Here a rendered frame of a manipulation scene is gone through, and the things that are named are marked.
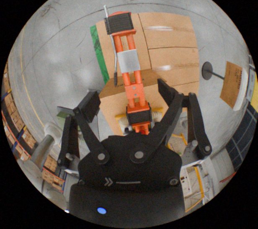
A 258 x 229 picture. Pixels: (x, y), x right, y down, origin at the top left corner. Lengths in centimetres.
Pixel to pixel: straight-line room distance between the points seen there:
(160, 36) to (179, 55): 26
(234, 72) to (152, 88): 131
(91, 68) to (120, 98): 109
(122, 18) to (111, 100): 40
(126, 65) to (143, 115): 20
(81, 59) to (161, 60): 119
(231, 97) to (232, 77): 27
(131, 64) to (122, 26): 13
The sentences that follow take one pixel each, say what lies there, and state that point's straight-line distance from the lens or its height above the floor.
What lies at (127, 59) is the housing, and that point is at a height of 109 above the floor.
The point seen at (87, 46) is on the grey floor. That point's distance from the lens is 153.
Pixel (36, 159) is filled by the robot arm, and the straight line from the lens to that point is 65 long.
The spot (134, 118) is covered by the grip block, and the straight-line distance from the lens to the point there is 38.
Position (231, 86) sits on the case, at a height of 81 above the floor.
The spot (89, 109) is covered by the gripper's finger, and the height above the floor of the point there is 126.
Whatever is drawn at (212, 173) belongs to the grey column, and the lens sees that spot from 185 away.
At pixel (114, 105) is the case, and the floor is 94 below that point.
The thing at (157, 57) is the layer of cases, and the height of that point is 54.
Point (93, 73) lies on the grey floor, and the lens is 151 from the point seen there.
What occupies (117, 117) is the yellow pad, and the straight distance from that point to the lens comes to 54.
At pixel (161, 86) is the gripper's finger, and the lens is 17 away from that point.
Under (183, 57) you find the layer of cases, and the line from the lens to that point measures 100.
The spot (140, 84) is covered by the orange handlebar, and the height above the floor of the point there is 109.
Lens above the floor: 138
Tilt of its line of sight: 62 degrees down
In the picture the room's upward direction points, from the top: 178 degrees clockwise
